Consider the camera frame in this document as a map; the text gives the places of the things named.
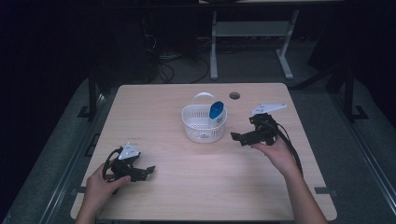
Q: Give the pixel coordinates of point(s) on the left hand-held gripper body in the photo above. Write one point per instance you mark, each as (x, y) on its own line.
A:
(124, 161)

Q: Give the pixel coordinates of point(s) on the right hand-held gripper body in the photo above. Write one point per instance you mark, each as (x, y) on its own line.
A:
(264, 126)

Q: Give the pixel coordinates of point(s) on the white bottle with blue cap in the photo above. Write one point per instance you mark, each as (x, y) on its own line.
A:
(216, 110)

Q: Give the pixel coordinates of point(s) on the white plastic basket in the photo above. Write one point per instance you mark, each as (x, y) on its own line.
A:
(199, 126)

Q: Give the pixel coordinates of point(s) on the person's right hand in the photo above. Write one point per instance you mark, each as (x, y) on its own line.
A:
(278, 157)

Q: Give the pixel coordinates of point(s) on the person's left hand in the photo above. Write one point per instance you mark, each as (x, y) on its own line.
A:
(99, 186)

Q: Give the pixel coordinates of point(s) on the black metal stand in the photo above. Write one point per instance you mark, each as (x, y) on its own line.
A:
(350, 93)
(92, 96)

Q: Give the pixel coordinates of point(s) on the white metal desk frame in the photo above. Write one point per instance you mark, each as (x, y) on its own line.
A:
(252, 29)

